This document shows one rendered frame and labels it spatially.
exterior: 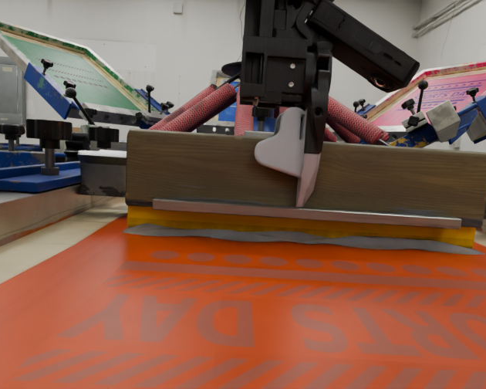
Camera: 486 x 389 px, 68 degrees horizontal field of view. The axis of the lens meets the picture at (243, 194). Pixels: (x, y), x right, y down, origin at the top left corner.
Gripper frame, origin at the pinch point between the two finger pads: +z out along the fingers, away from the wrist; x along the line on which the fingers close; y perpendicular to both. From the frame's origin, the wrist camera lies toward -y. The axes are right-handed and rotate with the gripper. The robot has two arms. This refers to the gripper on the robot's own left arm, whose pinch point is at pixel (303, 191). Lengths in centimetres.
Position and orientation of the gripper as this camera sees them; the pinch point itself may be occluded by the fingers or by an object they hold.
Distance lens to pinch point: 37.6
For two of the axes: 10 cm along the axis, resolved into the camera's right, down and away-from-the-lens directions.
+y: -10.0, -0.7, -0.2
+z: -0.7, 9.9, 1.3
